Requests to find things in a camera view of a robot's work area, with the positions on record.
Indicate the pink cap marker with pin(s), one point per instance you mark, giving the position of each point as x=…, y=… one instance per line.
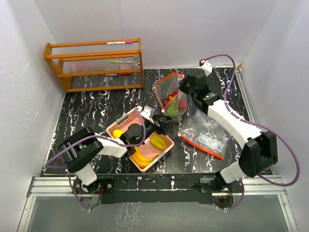
x=120, y=42

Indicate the red strawberry bunch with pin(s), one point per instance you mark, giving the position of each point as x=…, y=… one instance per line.
x=182, y=104

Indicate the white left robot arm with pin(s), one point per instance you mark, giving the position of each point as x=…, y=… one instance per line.
x=78, y=150

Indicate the yellow mango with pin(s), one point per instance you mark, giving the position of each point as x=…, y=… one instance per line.
x=117, y=133

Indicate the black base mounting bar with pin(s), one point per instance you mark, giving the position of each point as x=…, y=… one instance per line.
x=164, y=188

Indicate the pink perforated plastic basket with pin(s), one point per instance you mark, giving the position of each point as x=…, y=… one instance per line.
x=145, y=148

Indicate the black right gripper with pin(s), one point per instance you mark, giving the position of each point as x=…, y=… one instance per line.
x=182, y=85

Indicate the clear orange-zip bag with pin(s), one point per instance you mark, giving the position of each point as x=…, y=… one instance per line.
x=166, y=86

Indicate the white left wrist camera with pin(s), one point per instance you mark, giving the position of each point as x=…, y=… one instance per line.
x=147, y=112

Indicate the yellow banana bunch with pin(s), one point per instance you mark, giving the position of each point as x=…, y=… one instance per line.
x=140, y=160

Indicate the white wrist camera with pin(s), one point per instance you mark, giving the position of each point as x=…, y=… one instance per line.
x=205, y=66
x=147, y=112

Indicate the yellow lemon slice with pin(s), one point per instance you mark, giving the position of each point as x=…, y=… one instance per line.
x=157, y=142

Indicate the green grape bunch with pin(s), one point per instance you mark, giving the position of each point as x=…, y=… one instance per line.
x=171, y=109

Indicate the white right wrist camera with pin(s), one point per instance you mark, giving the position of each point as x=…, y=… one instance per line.
x=205, y=66

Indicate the wooden shelf rack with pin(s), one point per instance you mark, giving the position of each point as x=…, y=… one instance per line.
x=89, y=59

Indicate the dark purple plum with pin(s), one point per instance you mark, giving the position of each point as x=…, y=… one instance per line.
x=164, y=101

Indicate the green cap marker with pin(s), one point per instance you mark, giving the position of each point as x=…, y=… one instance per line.
x=121, y=61

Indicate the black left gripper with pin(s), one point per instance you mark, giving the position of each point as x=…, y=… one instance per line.
x=162, y=128

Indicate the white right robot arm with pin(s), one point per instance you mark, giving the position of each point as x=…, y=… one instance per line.
x=259, y=149

